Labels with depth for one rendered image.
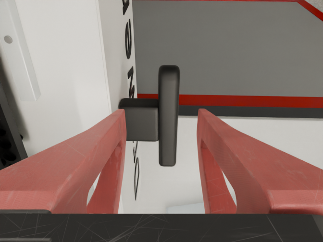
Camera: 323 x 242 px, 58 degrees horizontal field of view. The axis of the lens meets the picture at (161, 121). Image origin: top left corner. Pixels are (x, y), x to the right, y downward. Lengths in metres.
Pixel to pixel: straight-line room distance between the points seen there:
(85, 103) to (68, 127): 0.14
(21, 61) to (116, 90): 0.11
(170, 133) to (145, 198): 0.29
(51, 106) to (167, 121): 0.14
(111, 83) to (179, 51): 0.43
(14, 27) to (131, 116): 0.12
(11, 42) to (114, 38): 0.10
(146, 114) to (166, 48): 0.42
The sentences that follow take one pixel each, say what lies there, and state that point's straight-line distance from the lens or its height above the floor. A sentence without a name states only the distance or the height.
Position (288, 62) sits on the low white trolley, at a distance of 0.57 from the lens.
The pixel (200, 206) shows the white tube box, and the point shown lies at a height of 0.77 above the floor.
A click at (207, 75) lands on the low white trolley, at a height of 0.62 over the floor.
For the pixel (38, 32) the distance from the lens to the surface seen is 0.25.
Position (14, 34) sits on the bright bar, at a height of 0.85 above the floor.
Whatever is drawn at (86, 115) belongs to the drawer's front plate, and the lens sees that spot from 0.16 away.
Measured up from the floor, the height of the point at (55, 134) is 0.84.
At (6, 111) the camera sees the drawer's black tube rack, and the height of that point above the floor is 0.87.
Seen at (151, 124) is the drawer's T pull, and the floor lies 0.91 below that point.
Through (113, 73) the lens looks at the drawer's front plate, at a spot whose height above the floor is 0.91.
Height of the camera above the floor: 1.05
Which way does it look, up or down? 54 degrees down
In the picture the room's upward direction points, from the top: 177 degrees counter-clockwise
